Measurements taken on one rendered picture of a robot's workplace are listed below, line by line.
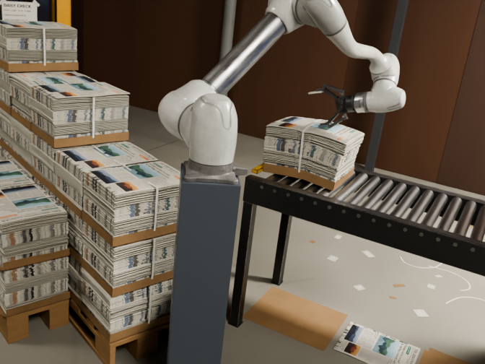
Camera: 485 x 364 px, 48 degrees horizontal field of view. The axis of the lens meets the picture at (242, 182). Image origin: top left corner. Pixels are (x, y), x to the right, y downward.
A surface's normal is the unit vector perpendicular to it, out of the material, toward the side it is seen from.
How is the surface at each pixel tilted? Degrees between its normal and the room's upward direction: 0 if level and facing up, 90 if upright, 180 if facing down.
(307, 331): 0
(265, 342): 0
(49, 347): 0
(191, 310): 90
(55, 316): 90
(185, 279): 90
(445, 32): 90
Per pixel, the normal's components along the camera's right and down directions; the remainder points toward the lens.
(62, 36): 0.62, 0.34
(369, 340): 0.10, -0.93
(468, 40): -0.48, 0.26
